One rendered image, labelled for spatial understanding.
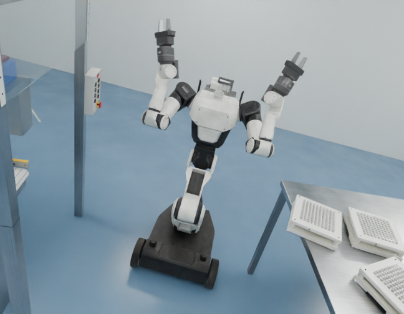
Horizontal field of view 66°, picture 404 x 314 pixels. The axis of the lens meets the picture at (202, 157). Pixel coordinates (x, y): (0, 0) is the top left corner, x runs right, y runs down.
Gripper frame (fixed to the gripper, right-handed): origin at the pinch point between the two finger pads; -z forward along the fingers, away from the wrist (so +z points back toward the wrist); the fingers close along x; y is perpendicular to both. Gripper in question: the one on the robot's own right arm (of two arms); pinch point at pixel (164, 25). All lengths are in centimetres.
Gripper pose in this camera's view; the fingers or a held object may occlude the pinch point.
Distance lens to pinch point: 174.4
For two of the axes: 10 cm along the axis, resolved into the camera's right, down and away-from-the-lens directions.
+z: 0.2, 9.8, 2.0
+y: -6.1, 1.7, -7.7
